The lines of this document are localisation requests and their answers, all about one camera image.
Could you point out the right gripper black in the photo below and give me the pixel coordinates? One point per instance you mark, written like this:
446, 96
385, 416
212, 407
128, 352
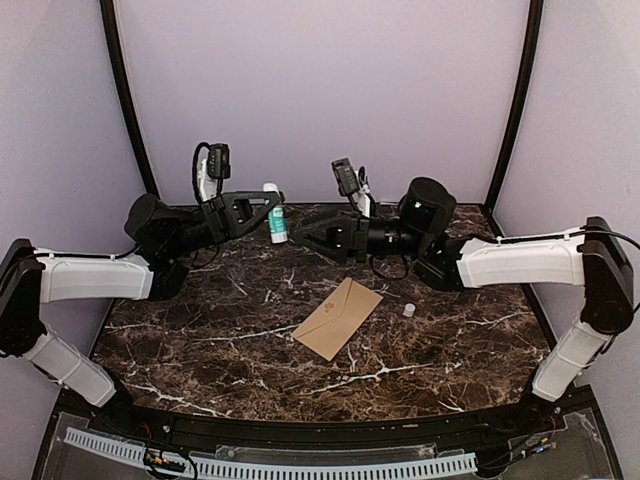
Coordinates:
345, 233

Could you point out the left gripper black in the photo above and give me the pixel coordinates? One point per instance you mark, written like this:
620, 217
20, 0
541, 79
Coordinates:
237, 212

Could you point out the green glue stick white cap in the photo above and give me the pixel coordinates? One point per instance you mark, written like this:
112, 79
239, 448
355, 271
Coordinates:
277, 224

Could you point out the brown paper envelope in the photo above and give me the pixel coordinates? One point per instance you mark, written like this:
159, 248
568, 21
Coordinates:
337, 318

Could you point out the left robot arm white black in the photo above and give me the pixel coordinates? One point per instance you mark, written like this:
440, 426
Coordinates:
32, 277

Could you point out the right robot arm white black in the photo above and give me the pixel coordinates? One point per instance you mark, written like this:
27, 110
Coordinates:
589, 256

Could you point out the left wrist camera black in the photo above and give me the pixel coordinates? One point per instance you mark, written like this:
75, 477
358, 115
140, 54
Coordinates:
218, 161

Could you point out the left black frame post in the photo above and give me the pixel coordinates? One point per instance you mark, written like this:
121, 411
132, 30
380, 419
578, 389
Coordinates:
124, 94

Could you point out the black frame post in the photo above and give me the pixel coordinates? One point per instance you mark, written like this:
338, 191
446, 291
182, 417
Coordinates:
124, 94
516, 111

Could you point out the white slotted cable duct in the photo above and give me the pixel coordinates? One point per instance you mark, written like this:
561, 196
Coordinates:
255, 463

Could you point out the black front rail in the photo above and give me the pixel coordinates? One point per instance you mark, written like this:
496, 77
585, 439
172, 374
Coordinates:
480, 429

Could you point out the right black frame post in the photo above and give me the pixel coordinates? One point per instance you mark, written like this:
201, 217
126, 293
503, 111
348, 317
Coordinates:
516, 111

